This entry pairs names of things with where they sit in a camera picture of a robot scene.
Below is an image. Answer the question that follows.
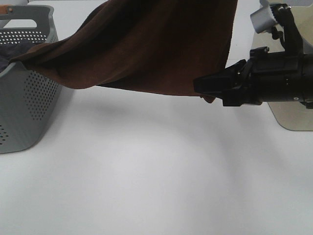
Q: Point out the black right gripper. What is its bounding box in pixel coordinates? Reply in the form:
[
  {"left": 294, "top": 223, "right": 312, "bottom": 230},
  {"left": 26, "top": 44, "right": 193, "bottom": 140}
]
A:
[{"left": 193, "top": 47, "right": 313, "bottom": 109}]

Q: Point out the brown towel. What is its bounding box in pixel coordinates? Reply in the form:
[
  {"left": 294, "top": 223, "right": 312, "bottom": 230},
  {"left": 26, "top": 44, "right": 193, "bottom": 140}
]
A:
[{"left": 17, "top": 0, "right": 237, "bottom": 96}]

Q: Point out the dark grey towel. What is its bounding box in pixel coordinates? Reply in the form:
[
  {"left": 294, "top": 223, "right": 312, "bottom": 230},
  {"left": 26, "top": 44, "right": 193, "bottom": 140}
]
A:
[{"left": 0, "top": 40, "right": 36, "bottom": 72}]

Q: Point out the beige bin with grey rim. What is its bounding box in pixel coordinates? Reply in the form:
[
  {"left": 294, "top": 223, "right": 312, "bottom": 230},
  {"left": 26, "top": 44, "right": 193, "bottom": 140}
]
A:
[{"left": 252, "top": 0, "right": 313, "bottom": 131}]

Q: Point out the grey perforated laundry basket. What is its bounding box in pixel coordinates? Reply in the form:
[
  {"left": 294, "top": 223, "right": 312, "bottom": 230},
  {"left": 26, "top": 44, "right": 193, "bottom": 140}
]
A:
[{"left": 0, "top": 5, "right": 62, "bottom": 153}]

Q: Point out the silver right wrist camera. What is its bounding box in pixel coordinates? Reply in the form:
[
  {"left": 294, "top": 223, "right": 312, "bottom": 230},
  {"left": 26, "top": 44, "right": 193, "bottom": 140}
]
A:
[{"left": 250, "top": 2, "right": 278, "bottom": 34}]

